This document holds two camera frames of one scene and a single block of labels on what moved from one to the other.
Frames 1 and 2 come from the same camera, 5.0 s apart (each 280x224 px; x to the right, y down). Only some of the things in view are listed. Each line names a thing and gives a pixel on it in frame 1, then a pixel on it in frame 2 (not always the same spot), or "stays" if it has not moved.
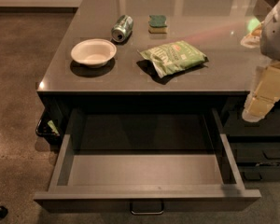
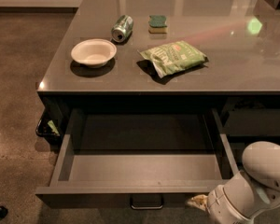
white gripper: x=276 y=35 -> x=217 y=200
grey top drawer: x=146 y=161 stays
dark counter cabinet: x=166 y=49 stays
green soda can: x=122 y=29 stays
